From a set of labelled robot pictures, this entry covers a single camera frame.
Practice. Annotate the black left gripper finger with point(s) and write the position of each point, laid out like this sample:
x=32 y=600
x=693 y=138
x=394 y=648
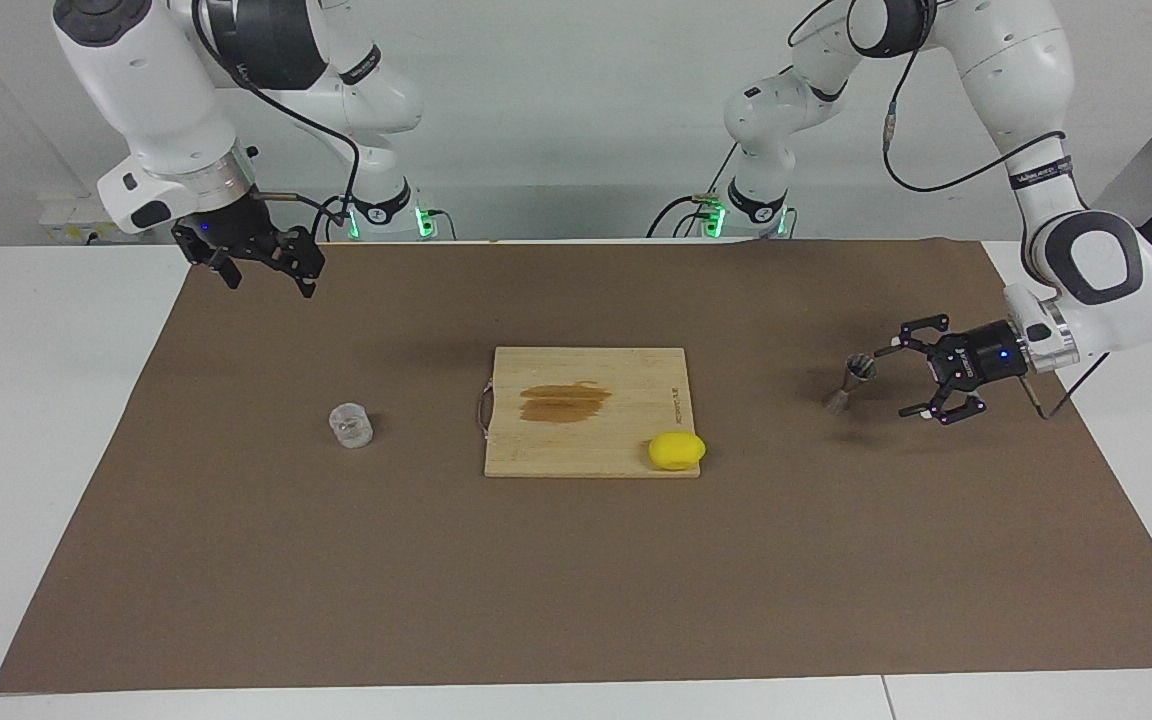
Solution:
x=926 y=335
x=951 y=405

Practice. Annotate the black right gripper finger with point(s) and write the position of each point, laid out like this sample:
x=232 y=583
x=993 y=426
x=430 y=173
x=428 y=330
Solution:
x=301 y=260
x=223 y=268

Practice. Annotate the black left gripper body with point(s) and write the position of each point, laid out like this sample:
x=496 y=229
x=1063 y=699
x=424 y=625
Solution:
x=986 y=355

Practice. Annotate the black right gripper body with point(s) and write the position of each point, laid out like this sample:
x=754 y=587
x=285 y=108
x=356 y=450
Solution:
x=226 y=235

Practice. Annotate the steel double jigger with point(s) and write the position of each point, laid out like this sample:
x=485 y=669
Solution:
x=859 y=368

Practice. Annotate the small clear glass cup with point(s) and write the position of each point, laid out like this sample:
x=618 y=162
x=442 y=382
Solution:
x=351 y=425

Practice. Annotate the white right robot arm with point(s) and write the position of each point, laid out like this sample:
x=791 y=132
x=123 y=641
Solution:
x=146 y=90

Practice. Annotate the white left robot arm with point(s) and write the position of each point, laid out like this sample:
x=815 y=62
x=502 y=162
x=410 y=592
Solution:
x=1096 y=260

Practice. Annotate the yellow lemon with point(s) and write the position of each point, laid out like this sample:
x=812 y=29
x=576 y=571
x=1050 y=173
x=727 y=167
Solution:
x=676 y=450

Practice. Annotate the wooden cutting board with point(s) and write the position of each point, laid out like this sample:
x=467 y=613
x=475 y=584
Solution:
x=596 y=440

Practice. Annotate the brown table mat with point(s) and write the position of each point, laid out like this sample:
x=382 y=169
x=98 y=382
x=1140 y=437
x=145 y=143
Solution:
x=576 y=580

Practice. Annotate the white wall power strip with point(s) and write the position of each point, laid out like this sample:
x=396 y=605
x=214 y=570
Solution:
x=66 y=220

